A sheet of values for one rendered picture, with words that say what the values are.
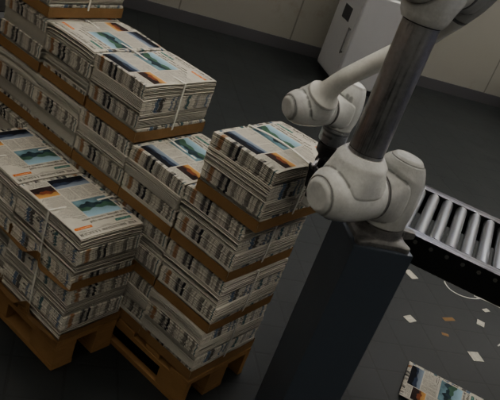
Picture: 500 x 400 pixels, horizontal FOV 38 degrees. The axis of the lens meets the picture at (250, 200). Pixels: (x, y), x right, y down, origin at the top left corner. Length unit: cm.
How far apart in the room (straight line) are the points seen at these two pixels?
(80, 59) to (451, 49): 599
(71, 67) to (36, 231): 65
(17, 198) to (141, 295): 58
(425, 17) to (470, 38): 655
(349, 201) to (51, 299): 124
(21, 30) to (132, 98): 69
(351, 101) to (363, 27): 467
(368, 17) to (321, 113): 478
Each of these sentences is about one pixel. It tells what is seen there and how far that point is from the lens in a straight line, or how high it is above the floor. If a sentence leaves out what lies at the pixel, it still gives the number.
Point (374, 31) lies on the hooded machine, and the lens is 692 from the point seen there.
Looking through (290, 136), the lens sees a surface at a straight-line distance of 252.
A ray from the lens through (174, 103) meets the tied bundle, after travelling 270.
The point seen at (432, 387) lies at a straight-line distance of 351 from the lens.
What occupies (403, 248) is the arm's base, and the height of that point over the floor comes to 101.
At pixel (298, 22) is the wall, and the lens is 766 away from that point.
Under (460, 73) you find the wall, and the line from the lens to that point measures 848.
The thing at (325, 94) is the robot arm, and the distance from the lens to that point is 209.
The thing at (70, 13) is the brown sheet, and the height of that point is 108.
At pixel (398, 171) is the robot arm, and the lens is 208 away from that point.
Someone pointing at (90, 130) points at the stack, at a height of 77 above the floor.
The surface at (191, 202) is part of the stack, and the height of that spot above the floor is 78.
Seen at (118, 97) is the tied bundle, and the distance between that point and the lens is 267.
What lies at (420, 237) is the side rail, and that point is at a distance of 284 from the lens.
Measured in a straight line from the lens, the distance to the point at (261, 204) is 227.
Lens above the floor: 196
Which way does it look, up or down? 27 degrees down
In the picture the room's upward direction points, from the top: 20 degrees clockwise
